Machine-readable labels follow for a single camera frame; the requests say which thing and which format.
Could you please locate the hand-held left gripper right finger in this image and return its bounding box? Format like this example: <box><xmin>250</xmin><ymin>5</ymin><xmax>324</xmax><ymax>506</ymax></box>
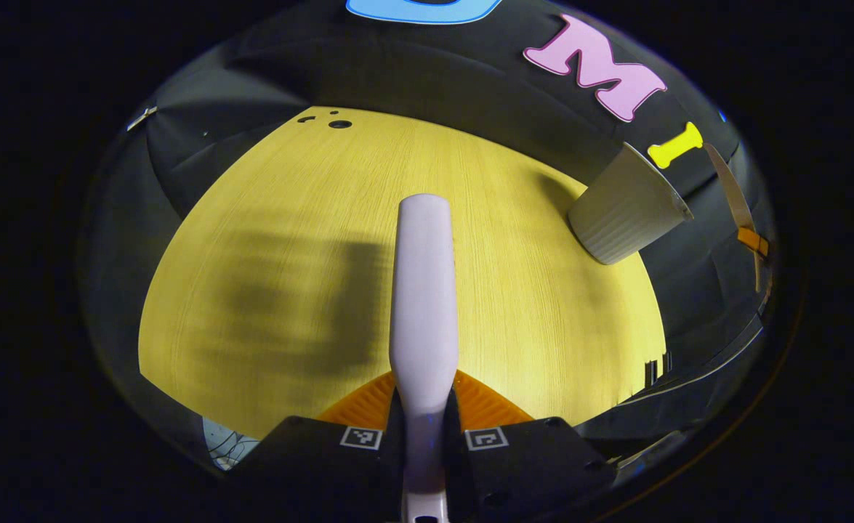
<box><xmin>445</xmin><ymin>369</ymin><xmax>613</xmax><ymax>521</ymax></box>

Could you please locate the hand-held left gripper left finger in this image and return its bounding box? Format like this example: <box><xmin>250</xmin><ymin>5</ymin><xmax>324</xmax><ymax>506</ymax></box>
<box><xmin>245</xmin><ymin>370</ymin><xmax>406</xmax><ymax>522</ymax></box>

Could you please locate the white ribbed garbage bin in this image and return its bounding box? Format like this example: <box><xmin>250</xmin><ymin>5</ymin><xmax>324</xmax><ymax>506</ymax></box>
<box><xmin>568</xmin><ymin>142</ymin><xmax>694</xmax><ymax>265</ymax></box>

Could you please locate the small pink broom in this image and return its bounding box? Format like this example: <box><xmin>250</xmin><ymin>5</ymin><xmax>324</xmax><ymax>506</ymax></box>
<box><xmin>389</xmin><ymin>193</ymin><xmax>459</xmax><ymax>523</ymax></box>

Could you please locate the yellow wooden desktop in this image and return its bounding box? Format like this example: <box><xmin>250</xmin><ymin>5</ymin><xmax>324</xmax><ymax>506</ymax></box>
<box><xmin>138</xmin><ymin>106</ymin><xmax>667</xmax><ymax>440</ymax></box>

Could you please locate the black backdrop cloth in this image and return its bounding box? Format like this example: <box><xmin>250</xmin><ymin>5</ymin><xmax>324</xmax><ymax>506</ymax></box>
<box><xmin>81</xmin><ymin>0</ymin><xmax>773</xmax><ymax>466</ymax></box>

